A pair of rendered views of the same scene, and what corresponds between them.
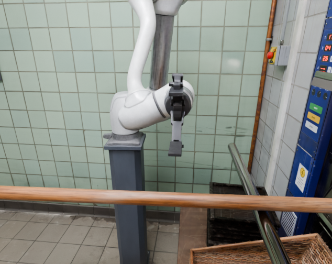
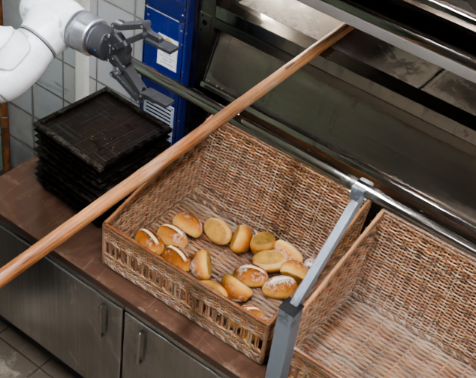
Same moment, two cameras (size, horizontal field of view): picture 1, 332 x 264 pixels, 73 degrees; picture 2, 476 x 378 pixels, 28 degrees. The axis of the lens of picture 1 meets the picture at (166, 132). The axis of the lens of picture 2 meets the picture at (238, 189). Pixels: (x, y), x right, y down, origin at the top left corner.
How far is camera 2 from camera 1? 1.75 m
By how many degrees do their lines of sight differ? 57
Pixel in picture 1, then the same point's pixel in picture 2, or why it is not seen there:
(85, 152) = not seen: outside the picture
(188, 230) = (37, 221)
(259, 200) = (236, 107)
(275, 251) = (267, 135)
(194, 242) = not seen: hidden behind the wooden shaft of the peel
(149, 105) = (41, 53)
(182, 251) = (63, 248)
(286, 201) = (249, 97)
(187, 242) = not seen: hidden behind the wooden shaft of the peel
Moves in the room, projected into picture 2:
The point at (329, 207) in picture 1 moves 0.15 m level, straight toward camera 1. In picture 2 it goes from (270, 85) to (290, 122)
